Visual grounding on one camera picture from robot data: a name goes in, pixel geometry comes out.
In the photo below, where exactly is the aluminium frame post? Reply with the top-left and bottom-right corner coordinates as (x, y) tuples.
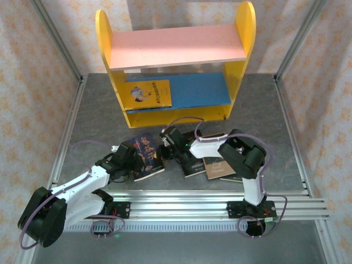
(29, 0), (85, 83)
(273, 0), (328, 83)

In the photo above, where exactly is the yellow cartoon cover book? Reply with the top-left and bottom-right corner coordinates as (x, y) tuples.
(120, 79), (173, 112)

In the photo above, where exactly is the thin black left gripper cable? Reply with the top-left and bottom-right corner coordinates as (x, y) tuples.
(109, 169), (131, 184)

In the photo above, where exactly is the dark blue gold-title book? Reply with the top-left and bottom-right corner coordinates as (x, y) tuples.
(125, 133), (166, 182)

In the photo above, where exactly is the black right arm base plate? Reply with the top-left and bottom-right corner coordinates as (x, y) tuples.
(226, 200), (276, 220)

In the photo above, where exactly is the green tan scroll cover book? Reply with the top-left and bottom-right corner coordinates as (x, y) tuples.
(201, 131), (237, 181)

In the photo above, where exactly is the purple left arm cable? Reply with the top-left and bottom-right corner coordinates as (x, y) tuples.
(18, 139), (127, 250)

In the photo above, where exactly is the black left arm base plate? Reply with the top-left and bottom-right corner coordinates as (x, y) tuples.
(81, 201), (131, 220)

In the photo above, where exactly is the grey slotted cable duct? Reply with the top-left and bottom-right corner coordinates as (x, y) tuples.
(40, 221), (250, 232)

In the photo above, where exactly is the yellow pink blue bookshelf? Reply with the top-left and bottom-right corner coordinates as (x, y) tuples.
(95, 1), (257, 129)

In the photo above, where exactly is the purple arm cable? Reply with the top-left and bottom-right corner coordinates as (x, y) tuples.
(18, 139), (127, 250)
(169, 117), (288, 239)

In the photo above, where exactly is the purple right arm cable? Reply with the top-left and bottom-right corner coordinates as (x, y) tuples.
(169, 117), (288, 239)

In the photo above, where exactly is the aluminium side frame rail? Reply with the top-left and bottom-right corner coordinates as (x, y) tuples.
(272, 74), (347, 264)
(13, 75), (89, 264)

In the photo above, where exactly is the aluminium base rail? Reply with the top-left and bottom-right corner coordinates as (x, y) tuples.
(29, 189), (331, 221)

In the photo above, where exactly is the black orange-title book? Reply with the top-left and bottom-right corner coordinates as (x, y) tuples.
(175, 131), (207, 179)

